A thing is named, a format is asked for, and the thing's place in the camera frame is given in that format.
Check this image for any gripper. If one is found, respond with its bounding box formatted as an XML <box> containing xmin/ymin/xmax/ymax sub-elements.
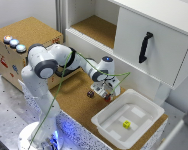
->
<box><xmin>92</xmin><ymin>77</ymin><xmax>118</xmax><ymax>97</ymax></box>

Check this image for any purple block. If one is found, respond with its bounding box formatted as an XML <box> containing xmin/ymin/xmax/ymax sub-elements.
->
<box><xmin>86</xmin><ymin>90</ymin><xmax>95</xmax><ymax>99</ymax></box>

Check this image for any white plastic box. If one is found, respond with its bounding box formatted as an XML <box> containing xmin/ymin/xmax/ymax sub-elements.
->
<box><xmin>90</xmin><ymin>88</ymin><xmax>166</xmax><ymax>150</ymax></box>

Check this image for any white cabinet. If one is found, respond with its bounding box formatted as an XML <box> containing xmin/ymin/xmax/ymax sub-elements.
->
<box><xmin>65</xmin><ymin>0</ymin><xmax>188</xmax><ymax>108</ymax></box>

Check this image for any yellow block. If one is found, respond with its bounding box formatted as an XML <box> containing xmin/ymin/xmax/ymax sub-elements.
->
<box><xmin>122</xmin><ymin>120</ymin><xmax>132</xmax><ymax>130</ymax></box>

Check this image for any white sliding door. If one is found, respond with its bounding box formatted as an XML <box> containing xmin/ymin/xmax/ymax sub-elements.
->
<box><xmin>112</xmin><ymin>6</ymin><xmax>188</xmax><ymax>90</ymax></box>

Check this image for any green button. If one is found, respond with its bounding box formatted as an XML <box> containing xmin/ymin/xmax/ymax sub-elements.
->
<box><xmin>15</xmin><ymin>43</ymin><xmax>28</xmax><ymax>54</ymax></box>

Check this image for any blue button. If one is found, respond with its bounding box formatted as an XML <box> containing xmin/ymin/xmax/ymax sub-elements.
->
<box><xmin>9</xmin><ymin>38</ymin><xmax>20</xmax><ymax>49</ymax></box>

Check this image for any red button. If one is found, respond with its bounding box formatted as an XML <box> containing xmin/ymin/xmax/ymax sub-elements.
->
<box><xmin>2</xmin><ymin>35</ymin><xmax>13</xmax><ymax>45</ymax></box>

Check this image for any green cable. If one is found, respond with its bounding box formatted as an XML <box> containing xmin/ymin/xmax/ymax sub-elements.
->
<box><xmin>27</xmin><ymin>51</ymin><xmax>132</xmax><ymax>150</ymax></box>

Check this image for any black door handle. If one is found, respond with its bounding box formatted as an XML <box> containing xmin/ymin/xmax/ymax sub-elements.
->
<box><xmin>138</xmin><ymin>31</ymin><xmax>154</xmax><ymax>64</ymax></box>

